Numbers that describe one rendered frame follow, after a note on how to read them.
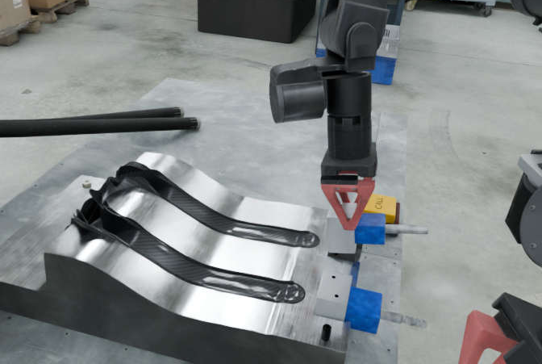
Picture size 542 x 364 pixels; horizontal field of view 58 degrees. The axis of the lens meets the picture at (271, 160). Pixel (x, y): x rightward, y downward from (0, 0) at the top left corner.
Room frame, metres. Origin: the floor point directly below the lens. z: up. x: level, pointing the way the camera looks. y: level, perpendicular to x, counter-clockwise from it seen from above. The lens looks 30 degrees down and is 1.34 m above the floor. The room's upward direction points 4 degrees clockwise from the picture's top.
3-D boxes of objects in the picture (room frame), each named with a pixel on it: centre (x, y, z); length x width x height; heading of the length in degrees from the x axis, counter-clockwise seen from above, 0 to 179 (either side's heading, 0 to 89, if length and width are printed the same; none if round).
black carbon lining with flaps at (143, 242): (0.53, 0.10, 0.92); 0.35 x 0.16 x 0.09; 77
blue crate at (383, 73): (3.77, -0.62, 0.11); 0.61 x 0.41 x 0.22; 77
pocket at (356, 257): (0.54, -0.11, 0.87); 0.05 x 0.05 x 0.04; 77
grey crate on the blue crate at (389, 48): (3.77, -0.62, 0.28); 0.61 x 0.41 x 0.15; 77
